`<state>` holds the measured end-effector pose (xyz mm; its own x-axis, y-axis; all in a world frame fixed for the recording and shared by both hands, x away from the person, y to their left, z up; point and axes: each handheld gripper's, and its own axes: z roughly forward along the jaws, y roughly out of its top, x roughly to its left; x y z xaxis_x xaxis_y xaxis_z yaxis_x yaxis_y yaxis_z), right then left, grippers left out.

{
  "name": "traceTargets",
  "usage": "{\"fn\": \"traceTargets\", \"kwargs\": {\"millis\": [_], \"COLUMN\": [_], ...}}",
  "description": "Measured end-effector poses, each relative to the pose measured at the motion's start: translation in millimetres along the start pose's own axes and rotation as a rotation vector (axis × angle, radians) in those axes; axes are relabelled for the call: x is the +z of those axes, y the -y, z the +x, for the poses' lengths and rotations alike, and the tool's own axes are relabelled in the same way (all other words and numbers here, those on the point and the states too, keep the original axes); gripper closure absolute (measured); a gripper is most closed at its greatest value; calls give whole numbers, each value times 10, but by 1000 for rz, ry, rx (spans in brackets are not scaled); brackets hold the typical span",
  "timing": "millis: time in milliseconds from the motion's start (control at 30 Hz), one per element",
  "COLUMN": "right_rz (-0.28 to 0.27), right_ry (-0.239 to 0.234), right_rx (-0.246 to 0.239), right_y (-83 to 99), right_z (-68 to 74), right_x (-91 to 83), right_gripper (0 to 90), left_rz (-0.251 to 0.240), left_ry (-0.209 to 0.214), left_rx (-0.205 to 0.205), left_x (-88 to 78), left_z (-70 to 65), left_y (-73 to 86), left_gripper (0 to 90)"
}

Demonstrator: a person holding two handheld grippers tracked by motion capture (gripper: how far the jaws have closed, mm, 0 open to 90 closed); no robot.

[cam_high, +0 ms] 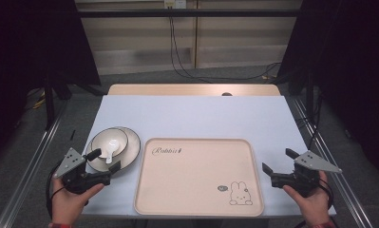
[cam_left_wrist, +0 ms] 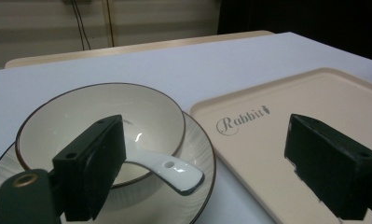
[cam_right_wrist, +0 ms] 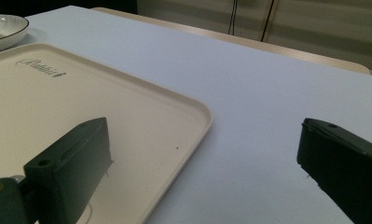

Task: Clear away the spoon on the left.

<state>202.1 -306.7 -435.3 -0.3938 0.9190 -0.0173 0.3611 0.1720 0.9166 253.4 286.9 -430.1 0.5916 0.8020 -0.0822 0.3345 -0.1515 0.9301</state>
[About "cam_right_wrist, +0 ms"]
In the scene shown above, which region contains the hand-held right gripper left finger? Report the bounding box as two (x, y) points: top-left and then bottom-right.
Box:
(22, 117), (114, 224)

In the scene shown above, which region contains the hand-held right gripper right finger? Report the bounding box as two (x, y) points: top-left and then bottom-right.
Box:
(296, 117), (372, 224)

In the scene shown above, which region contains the cream plastic tray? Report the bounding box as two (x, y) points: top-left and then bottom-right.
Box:
(0, 42), (214, 224)

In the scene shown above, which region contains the white tablecloth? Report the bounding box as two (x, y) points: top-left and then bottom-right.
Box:
(6, 5), (372, 224)

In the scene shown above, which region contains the white saucer with dark rim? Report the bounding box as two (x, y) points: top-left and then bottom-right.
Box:
(0, 14), (30, 55)

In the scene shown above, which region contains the black cable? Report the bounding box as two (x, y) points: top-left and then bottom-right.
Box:
(260, 0), (275, 43)
(227, 0), (240, 35)

